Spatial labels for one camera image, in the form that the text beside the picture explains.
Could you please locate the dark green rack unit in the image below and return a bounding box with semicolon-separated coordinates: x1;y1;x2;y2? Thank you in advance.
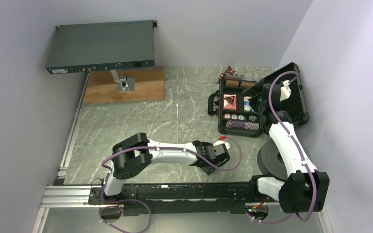
45;20;157;74

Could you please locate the silver metal stand bracket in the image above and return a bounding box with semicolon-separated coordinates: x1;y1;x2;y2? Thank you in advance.
110;70;135;92

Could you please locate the red five chip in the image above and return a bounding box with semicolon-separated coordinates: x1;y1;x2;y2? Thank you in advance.
223;113;231;119

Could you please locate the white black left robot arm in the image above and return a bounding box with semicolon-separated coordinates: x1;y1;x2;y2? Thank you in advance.
101;133;231;204

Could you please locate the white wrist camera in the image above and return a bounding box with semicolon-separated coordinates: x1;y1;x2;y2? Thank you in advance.
280;80;291;101
213;135;231;150

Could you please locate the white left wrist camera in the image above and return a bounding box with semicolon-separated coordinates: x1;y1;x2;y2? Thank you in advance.
213;135;231;150

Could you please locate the poker chip roll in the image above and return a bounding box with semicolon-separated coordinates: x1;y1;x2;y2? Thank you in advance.
240;82;257;89

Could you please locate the black poker set case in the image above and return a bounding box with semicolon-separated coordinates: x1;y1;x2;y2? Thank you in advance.
207;62;309;137

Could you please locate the green twenty chip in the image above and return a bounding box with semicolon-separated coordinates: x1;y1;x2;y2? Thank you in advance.
237;115;246;120

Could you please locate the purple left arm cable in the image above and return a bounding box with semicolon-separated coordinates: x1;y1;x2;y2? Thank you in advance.
99;137;242;233

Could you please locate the blue orange chip stack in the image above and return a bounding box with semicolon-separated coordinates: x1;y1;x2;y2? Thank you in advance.
248;116;258;122

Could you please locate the poker chips row in case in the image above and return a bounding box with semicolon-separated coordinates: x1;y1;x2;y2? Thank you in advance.
225;120;259;131

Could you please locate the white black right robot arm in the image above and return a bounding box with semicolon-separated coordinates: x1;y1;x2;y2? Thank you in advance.
248;83;330;214

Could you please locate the blue playing card deck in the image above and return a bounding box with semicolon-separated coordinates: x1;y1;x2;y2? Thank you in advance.
243;99;254;113

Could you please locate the red playing card deck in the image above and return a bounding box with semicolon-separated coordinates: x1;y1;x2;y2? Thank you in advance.
223;94;237;111

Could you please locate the brown wooden board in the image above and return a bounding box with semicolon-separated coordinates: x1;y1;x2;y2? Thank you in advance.
83;68;165;103

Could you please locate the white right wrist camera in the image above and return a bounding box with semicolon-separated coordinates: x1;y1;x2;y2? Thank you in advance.
280;80;291;101

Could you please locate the black aluminium mounting rail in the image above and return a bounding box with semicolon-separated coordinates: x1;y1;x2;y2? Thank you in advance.
41;179;274;220

